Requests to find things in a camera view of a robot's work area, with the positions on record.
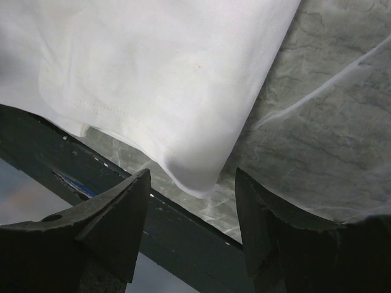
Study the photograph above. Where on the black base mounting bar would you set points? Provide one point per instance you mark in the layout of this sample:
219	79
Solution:
196	252

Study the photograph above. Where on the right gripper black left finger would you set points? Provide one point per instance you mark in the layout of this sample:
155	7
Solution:
91	247

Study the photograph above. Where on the white floral t shirt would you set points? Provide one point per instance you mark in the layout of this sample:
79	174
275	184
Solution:
174	79

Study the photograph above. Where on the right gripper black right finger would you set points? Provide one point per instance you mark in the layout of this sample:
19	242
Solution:
288	249

